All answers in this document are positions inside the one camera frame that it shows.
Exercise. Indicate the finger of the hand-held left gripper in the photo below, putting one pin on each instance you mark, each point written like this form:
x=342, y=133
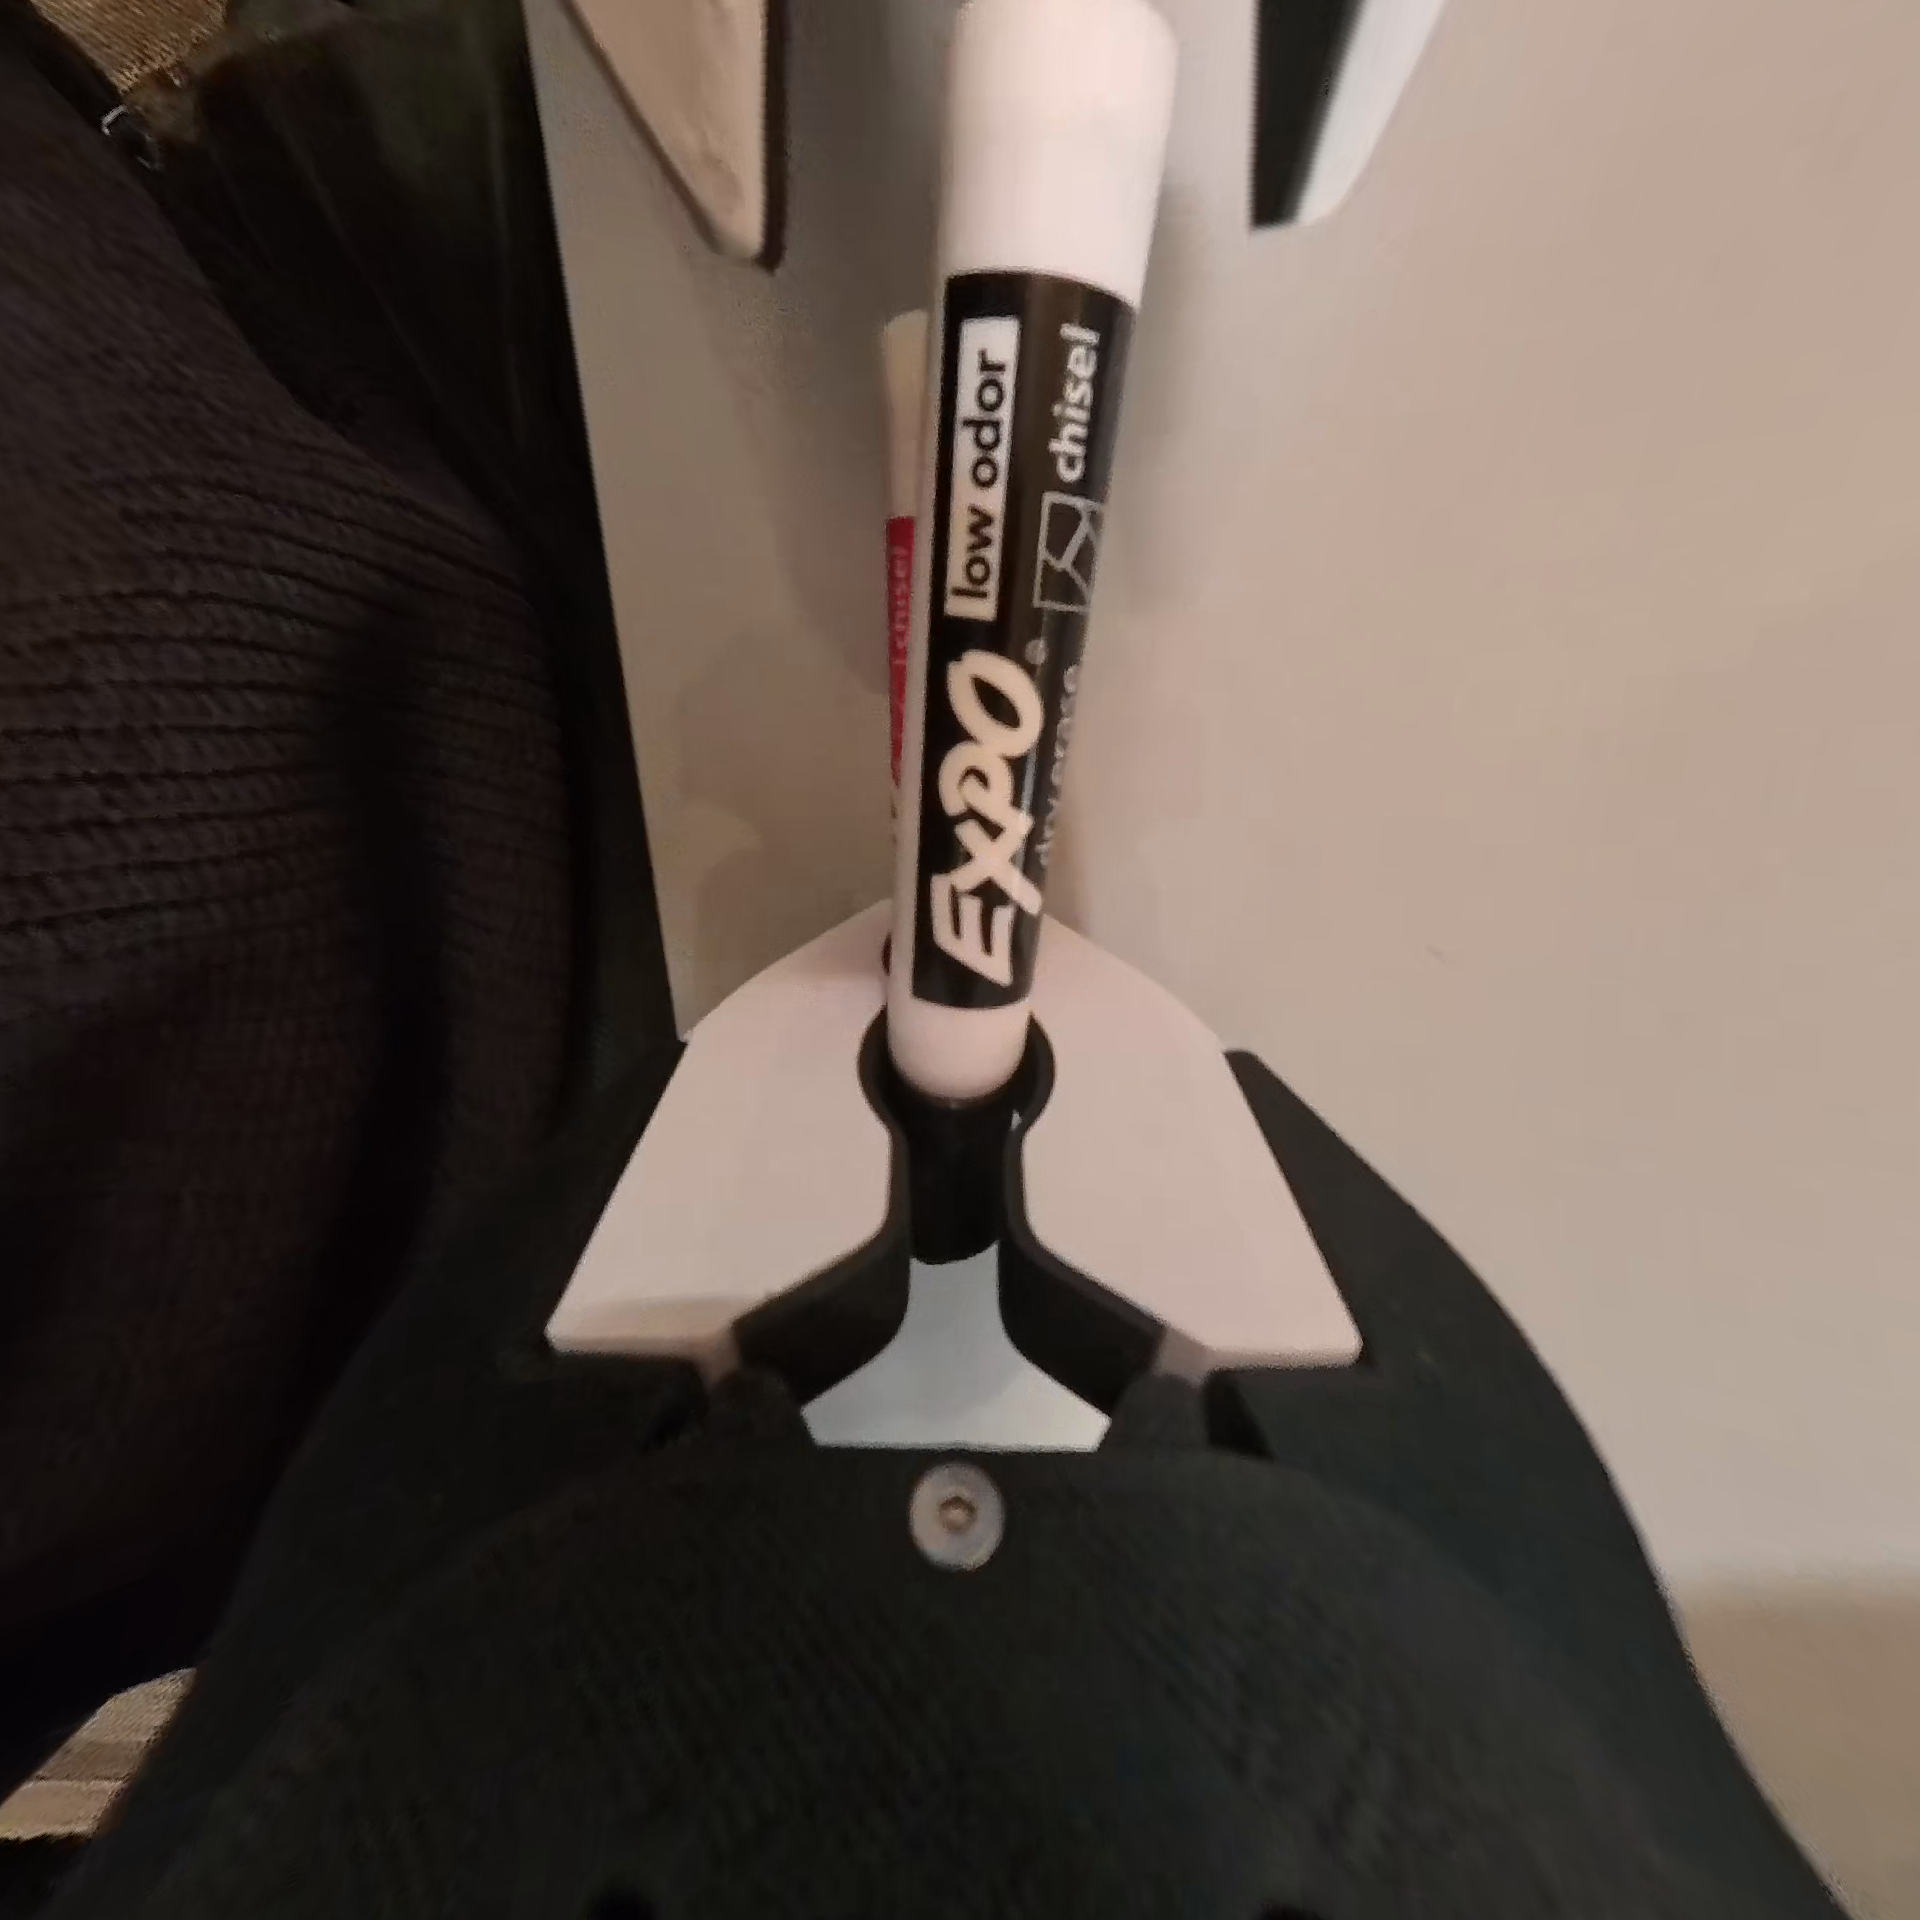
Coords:
x=1382, y=91
x=677, y=105

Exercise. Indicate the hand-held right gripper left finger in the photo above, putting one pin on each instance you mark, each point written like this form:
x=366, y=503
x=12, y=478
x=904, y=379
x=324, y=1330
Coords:
x=722, y=1183

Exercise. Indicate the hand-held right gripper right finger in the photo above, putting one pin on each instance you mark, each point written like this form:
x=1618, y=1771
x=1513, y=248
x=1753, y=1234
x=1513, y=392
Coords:
x=1184, y=1183

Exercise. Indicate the red dry erase marker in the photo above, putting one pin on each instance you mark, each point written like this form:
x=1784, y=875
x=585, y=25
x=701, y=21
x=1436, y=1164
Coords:
x=904, y=451

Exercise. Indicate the black dry erase marker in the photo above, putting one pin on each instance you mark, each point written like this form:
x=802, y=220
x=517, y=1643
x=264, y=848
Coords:
x=1034, y=451

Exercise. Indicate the person's black sweater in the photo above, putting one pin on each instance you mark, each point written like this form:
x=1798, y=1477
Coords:
x=302, y=750

